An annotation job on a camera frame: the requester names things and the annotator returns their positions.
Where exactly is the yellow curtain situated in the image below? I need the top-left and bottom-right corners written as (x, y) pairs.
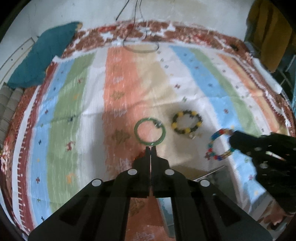
top-left (245, 1), bottom-right (295, 73)

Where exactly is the white cable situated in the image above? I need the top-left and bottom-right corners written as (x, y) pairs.
top-left (116, 0), bottom-right (153, 46)

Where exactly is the white headboard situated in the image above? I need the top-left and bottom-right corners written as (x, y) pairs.
top-left (0, 37), bottom-right (38, 84)

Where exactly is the black cable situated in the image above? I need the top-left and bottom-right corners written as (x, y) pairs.
top-left (115, 0), bottom-right (160, 53)

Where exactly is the grey folded blanket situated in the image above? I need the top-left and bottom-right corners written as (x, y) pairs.
top-left (0, 83), bottom-right (23, 147)

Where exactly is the teal pillow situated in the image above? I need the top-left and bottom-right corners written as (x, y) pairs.
top-left (7, 22), bottom-right (82, 89)

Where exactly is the striped colourful mat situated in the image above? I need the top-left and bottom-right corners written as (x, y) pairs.
top-left (11, 44), bottom-right (295, 234)

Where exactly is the yellow and dark bead bracelet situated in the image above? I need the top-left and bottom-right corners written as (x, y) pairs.
top-left (171, 110), bottom-right (203, 135)

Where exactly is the right hand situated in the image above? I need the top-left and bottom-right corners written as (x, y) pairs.
top-left (257, 203), bottom-right (295, 230)

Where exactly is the green jade bangle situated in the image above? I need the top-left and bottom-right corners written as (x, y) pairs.
top-left (134, 117), bottom-right (167, 147)

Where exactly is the multicolour bead bracelet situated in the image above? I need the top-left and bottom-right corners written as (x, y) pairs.
top-left (204, 128), bottom-right (235, 161)

